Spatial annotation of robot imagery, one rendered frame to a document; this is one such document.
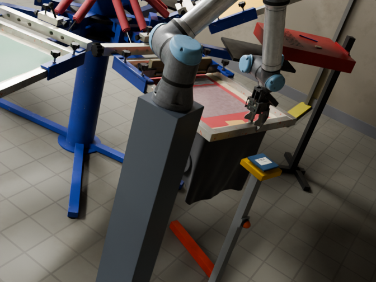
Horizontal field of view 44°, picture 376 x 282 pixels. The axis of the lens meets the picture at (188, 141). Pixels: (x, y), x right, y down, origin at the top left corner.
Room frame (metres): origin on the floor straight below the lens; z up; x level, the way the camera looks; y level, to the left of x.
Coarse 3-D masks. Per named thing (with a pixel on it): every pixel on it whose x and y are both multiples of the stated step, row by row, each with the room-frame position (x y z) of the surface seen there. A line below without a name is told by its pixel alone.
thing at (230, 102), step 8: (200, 88) 2.25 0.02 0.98; (208, 88) 2.28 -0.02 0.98; (216, 88) 2.31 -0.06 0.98; (224, 88) 2.35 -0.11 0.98; (208, 96) 2.18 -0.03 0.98; (216, 96) 2.21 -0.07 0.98; (224, 96) 2.24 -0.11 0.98; (232, 96) 2.27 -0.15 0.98; (224, 104) 2.14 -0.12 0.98; (232, 104) 2.16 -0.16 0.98; (240, 104) 2.19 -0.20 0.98; (232, 112) 2.06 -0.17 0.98; (240, 112) 2.09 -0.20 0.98; (248, 112) 2.12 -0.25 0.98
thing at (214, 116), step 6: (156, 78) 2.22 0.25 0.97; (156, 84) 2.14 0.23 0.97; (198, 96) 2.14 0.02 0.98; (204, 96) 2.16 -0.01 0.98; (198, 102) 2.07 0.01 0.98; (204, 102) 2.09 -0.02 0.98; (210, 102) 2.11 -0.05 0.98; (204, 108) 2.02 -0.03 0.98; (210, 108) 2.04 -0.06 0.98; (216, 108) 2.06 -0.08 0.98; (204, 114) 1.95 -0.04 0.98; (210, 114) 1.97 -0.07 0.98; (216, 114) 1.99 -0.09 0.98; (222, 114) 2.01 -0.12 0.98; (228, 114) 2.03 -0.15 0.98; (204, 120) 1.89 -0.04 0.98; (210, 120) 1.91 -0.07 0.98; (216, 120) 1.92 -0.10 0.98; (222, 120) 1.94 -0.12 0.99; (228, 120) 1.96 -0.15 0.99; (210, 126) 1.84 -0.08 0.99; (216, 126) 1.86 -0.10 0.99; (222, 126) 1.88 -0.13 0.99
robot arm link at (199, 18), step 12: (204, 0) 1.70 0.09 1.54; (216, 0) 1.69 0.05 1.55; (228, 0) 1.70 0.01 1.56; (192, 12) 1.67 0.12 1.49; (204, 12) 1.67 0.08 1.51; (216, 12) 1.68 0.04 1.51; (168, 24) 1.64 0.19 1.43; (180, 24) 1.62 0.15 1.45; (192, 24) 1.64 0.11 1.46; (204, 24) 1.66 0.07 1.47; (156, 36) 1.61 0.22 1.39; (168, 36) 1.58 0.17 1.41; (192, 36) 1.64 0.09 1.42; (156, 48) 1.58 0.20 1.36
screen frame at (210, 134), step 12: (132, 60) 2.28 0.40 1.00; (144, 60) 2.34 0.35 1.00; (216, 72) 2.50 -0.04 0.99; (228, 84) 2.42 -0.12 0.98; (240, 84) 2.38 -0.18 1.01; (276, 108) 2.19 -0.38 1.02; (276, 120) 2.03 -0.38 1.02; (288, 120) 2.08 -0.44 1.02; (204, 132) 1.73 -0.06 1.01; (216, 132) 1.74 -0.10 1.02; (228, 132) 1.78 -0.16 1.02; (240, 132) 1.84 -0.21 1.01; (252, 132) 1.90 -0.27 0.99
